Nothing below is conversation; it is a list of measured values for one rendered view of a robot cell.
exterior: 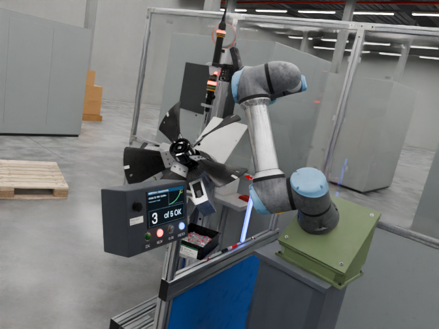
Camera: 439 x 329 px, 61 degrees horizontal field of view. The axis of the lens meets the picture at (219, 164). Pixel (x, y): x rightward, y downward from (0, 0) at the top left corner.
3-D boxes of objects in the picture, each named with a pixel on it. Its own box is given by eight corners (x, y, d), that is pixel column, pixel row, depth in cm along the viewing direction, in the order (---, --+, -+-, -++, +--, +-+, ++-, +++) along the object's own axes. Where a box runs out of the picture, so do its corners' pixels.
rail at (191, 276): (270, 239, 211) (273, 226, 209) (276, 241, 209) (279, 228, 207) (157, 297, 137) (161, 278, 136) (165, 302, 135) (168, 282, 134)
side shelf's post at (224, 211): (204, 305, 271) (226, 198, 253) (208, 307, 269) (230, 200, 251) (200, 307, 268) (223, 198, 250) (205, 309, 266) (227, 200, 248)
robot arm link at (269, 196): (294, 211, 124) (266, 57, 131) (251, 218, 128) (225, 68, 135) (298, 209, 135) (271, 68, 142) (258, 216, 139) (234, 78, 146)
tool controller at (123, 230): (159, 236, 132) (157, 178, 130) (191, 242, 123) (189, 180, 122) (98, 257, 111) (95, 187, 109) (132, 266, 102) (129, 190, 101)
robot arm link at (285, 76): (297, 51, 127) (304, 70, 174) (266, 60, 130) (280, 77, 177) (304, 84, 127) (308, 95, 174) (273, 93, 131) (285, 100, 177)
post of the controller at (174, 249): (168, 275, 138) (177, 227, 134) (174, 279, 137) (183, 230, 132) (162, 278, 136) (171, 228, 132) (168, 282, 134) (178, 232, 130)
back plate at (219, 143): (136, 198, 221) (135, 197, 220) (198, 113, 246) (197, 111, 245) (206, 231, 193) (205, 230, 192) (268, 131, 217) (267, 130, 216)
